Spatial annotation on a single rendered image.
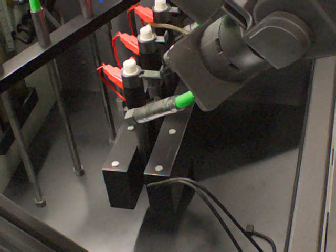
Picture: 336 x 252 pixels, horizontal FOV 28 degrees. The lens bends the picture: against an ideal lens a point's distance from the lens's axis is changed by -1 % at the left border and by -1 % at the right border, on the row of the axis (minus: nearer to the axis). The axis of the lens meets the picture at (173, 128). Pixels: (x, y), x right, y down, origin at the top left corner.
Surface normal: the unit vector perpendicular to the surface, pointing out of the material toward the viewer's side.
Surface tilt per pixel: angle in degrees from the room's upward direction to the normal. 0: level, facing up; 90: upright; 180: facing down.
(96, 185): 0
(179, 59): 49
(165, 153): 0
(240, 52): 107
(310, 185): 0
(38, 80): 90
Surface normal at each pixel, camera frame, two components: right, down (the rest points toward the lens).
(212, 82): 0.25, -0.07
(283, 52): -0.54, 0.76
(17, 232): 0.58, -0.50
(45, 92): 0.97, 0.08
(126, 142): -0.10, -0.76
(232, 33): -0.95, 0.19
